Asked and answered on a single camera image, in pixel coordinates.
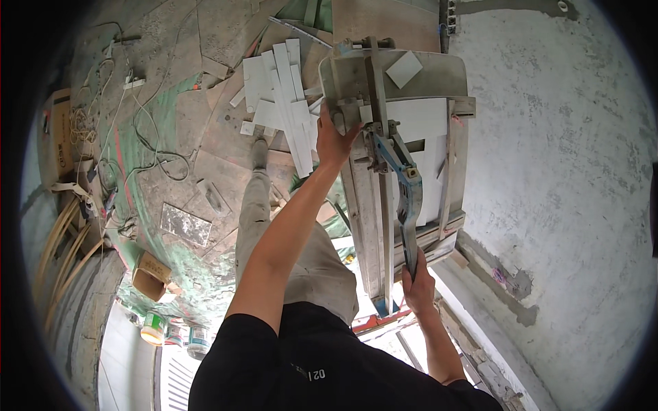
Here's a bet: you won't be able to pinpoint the orange metal stand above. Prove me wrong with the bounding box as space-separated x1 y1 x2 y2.
352 307 413 336

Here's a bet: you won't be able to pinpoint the marbled grey tile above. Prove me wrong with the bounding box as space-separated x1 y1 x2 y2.
160 201 213 249

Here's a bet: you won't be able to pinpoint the person's left hand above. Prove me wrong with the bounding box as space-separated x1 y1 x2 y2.
315 103 364 169

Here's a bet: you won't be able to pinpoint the large white tile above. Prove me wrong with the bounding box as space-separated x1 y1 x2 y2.
360 97 449 228

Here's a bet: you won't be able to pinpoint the white cable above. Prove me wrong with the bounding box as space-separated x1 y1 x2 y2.
94 55 135 173

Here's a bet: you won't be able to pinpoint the red label paint bucket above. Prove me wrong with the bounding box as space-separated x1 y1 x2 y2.
164 321 187 348

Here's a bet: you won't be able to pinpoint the coil of yellowish rope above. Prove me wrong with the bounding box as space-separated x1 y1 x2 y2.
68 107 99 148

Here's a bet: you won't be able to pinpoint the pile of white tile strips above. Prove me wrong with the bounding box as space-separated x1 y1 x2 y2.
229 38 326 179

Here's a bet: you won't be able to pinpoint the person's legs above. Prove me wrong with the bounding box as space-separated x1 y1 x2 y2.
235 137 361 326

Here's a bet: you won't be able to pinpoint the long aluminium strip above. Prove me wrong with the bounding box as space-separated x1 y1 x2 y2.
267 16 333 50

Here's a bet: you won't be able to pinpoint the person's body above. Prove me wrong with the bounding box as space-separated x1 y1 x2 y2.
187 247 505 411

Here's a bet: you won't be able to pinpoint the person's right hand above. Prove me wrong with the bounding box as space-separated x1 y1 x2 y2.
401 247 437 315

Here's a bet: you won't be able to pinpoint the small cardboard box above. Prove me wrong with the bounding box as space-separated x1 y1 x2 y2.
131 250 173 303

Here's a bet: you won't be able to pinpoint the grey paint bucket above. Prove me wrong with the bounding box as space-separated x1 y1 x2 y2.
186 324 212 361

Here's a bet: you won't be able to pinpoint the small white tile piece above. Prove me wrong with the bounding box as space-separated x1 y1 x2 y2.
385 50 424 90

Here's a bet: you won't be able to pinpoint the grey plastering trowel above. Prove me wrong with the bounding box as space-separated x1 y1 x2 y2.
197 178 230 216

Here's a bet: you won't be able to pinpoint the blue tile cutter handle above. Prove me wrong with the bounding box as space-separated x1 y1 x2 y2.
363 121 424 281

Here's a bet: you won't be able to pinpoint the large cardboard box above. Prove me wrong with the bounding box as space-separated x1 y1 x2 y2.
38 88 79 189

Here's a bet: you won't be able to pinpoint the brown wooden board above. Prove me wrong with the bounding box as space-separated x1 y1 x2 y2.
331 0 443 53

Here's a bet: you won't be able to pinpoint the grey manual tile cutter base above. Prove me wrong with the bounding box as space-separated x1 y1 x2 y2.
317 36 477 317

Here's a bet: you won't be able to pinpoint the bundle of curved wooden strips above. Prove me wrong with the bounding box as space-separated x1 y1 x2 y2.
32 197 105 332

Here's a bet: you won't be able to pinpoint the green and white paint bucket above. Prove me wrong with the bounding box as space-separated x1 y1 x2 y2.
140 310 167 346

